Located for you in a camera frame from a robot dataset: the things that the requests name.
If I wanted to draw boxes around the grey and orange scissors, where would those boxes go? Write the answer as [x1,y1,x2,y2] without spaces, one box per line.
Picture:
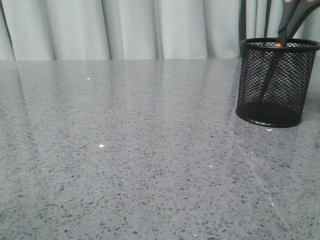
[258,0,320,101]

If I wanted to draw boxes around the black mesh bucket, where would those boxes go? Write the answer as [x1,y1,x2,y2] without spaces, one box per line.
[235,38,320,128]

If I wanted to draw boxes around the grey curtain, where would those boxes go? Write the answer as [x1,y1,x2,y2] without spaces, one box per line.
[0,0,320,62]

